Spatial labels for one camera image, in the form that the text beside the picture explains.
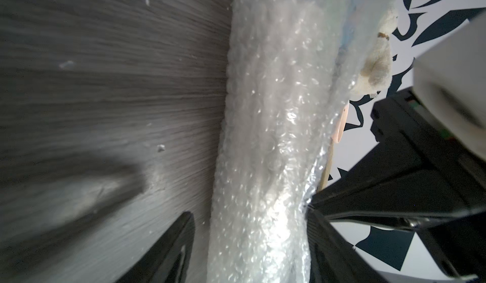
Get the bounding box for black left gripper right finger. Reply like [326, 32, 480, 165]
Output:
[307, 208, 386, 283]

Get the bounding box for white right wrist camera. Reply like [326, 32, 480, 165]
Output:
[413, 14, 485, 159]

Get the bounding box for pink round timer clock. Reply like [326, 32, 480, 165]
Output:
[332, 103, 349, 143]

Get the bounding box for clear bubble wrap sheet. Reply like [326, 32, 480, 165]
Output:
[207, 0, 394, 282]

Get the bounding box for wooden brush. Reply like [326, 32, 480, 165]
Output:
[317, 141, 334, 192]

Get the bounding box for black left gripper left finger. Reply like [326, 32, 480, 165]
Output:
[117, 212, 196, 283]

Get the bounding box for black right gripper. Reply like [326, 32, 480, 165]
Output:
[311, 89, 485, 282]

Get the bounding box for white plush teddy bear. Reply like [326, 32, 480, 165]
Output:
[351, 8, 398, 99]

